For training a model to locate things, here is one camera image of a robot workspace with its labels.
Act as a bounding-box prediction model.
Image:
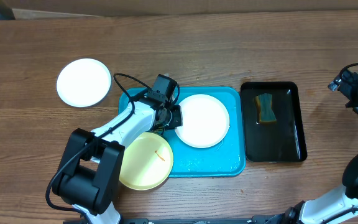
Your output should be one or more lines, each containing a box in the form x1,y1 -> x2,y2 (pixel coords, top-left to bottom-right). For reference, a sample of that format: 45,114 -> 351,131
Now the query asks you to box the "yellow green sponge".
254,93 -> 277,124

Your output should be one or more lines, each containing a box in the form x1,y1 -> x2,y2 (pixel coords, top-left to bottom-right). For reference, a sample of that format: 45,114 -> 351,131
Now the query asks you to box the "cardboard panel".
4,0 -> 358,17

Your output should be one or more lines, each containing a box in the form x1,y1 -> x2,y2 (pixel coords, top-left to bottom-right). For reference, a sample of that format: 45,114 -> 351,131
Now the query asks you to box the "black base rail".
63,215 -> 279,224

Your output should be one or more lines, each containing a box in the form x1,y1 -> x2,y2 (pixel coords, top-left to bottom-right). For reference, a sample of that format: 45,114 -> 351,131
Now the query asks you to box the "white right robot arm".
264,68 -> 358,224

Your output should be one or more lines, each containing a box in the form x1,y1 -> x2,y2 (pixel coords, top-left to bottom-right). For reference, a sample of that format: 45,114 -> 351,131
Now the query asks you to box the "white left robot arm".
45,93 -> 182,223

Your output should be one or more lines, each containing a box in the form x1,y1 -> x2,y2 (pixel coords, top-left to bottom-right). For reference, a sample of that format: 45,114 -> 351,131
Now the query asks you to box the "yellow plate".
119,132 -> 173,190

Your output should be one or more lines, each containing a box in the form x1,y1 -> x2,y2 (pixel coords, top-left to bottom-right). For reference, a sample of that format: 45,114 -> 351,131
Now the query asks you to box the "teal plastic tray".
118,86 -> 247,178

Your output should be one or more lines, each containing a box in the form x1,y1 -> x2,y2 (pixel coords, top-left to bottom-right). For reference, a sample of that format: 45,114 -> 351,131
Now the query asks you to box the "white plate with ketchup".
175,94 -> 230,149

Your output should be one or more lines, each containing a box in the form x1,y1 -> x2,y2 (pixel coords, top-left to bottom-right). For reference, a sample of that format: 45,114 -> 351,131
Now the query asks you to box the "cream white plate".
56,58 -> 112,108

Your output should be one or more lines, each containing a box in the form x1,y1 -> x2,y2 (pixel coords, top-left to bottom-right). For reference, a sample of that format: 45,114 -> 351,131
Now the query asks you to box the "black tray with water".
240,82 -> 308,162

